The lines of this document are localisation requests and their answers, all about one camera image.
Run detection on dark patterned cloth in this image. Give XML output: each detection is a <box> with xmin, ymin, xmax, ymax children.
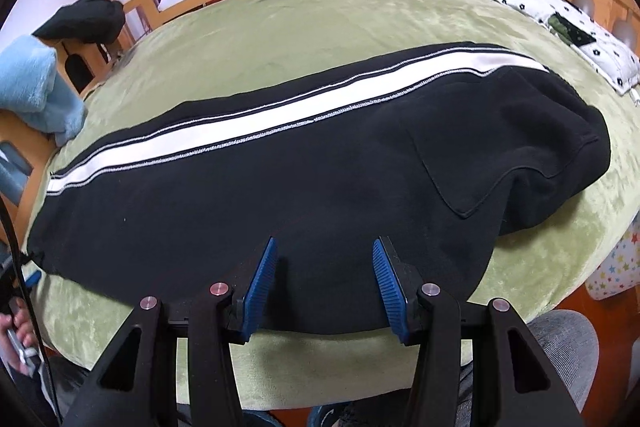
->
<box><xmin>547</xmin><ymin>12</ymin><xmax>596</xmax><ymax>50</ymax></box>

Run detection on light blue fluffy robe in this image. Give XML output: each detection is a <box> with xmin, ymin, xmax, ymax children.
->
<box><xmin>0</xmin><ymin>34</ymin><xmax>88</xmax><ymax>148</ymax></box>

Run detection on white flower print pillow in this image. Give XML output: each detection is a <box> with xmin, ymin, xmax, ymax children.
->
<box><xmin>487</xmin><ymin>0</ymin><xmax>640</xmax><ymax>95</ymax></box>

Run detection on black pants with white stripe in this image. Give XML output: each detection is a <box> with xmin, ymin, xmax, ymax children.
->
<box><xmin>27</xmin><ymin>41</ymin><xmax>613</xmax><ymax>335</ymax></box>

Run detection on star print cloth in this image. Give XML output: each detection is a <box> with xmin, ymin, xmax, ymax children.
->
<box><xmin>585</xmin><ymin>217</ymin><xmax>640</xmax><ymax>303</ymax></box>

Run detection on green fleece blanket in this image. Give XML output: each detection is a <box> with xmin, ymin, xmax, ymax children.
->
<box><xmin>25</xmin><ymin>0</ymin><xmax>640</xmax><ymax>413</ymax></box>

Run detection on person's right leg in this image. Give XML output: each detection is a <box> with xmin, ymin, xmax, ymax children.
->
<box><xmin>457</xmin><ymin>309</ymin><xmax>601</xmax><ymax>415</ymax></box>

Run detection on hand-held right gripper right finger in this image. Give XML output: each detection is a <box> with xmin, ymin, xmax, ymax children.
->
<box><xmin>372</xmin><ymin>236</ymin><xmax>586</xmax><ymax>427</ymax></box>

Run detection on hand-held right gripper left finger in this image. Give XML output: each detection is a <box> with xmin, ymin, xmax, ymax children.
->
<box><xmin>62</xmin><ymin>236</ymin><xmax>281</xmax><ymax>427</ymax></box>

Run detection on black garment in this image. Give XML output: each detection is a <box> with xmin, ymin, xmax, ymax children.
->
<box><xmin>35</xmin><ymin>0</ymin><xmax>126</xmax><ymax>45</ymax></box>

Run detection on blue slipper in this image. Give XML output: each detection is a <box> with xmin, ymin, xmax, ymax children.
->
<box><xmin>244</xmin><ymin>409</ymin><xmax>282</xmax><ymax>427</ymax></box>
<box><xmin>306</xmin><ymin>404</ymin><xmax>347</xmax><ymax>427</ymax></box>

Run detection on person's left hand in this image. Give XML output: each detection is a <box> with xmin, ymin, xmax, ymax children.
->
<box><xmin>0</xmin><ymin>301</ymin><xmax>40</xmax><ymax>375</ymax></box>

